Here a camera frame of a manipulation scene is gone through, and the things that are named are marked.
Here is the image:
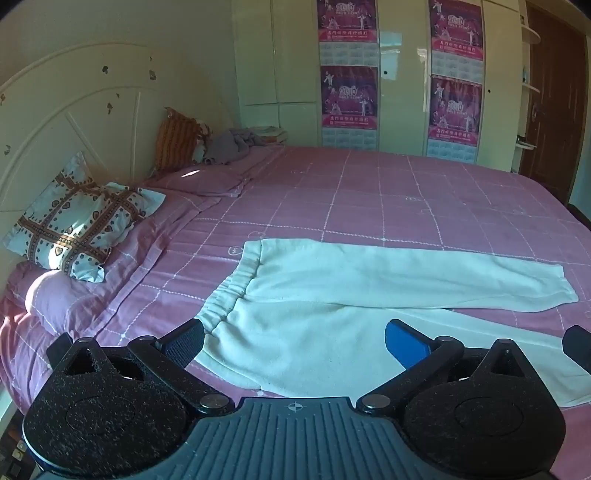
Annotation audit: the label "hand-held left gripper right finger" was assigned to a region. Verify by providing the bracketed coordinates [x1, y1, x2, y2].
[355, 318, 543, 416]

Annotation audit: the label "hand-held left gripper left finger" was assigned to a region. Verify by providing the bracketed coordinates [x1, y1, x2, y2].
[46, 318, 235, 416]

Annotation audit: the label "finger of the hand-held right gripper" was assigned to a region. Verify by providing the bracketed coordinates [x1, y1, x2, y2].
[562, 325, 591, 366]

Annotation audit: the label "white pants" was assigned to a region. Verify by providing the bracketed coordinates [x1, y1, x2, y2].
[187, 237, 591, 408]

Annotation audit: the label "pink checked bed cover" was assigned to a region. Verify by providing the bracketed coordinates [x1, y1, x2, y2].
[0, 145, 591, 462]

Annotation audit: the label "white brown patterned pillow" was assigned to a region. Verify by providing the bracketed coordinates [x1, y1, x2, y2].
[2, 151, 166, 283]

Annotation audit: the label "pink folded quilt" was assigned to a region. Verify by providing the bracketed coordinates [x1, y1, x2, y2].
[143, 147, 288, 200]

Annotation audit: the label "grey crumpled cloth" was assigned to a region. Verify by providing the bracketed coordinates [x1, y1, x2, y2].
[202, 128, 283, 166]

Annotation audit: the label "orange striped pillow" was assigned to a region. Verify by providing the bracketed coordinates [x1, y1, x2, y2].
[154, 107, 211, 172]

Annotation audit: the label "stack of folded linens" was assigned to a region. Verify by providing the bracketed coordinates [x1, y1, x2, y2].
[252, 126, 288, 144]

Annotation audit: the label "cream wardrobe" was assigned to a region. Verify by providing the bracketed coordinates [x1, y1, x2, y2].
[231, 0, 528, 174]

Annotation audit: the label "brown wooden door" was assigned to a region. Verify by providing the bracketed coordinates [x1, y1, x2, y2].
[519, 4, 591, 205]

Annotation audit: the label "cream wooden headboard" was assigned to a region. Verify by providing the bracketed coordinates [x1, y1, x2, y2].
[0, 44, 241, 214]

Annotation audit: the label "white corner shelf unit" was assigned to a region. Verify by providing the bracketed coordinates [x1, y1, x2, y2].
[512, 13, 542, 172]

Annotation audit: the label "purple wall calendar poster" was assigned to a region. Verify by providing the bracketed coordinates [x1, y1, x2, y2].
[427, 74, 484, 160]
[320, 65, 380, 150]
[316, 0, 380, 70]
[428, 0, 485, 77]

